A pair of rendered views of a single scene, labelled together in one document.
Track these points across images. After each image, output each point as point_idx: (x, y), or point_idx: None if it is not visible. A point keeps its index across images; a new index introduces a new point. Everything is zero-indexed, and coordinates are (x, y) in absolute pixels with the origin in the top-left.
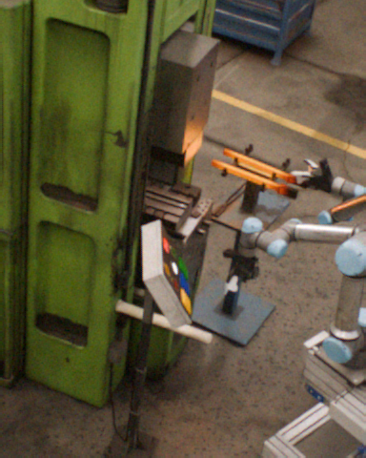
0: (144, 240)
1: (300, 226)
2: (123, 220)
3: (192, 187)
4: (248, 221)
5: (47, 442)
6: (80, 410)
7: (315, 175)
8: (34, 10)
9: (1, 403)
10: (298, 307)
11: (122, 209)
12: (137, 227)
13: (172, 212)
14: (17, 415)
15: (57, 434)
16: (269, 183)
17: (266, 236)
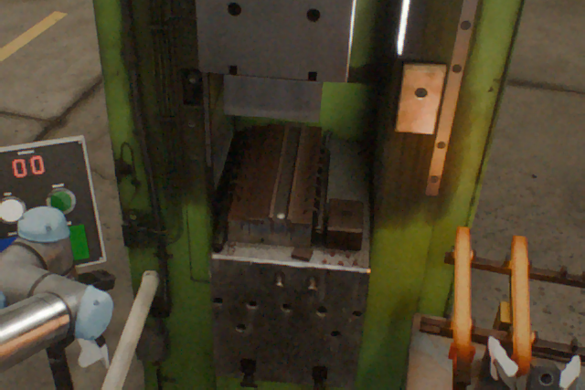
0: (35, 142)
1: (33, 297)
2: (121, 129)
3: (353, 218)
4: (38, 209)
5: (75, 364)
6: (138, 382)
7: (516, 386)
8: None
9: (129, 303)
10: None
11: (109, 103)
12: (199, 186)
13: (251, 207)
14: (112, 323)
15: (90, 371)
16: (457, 325)
17: (5, 253)
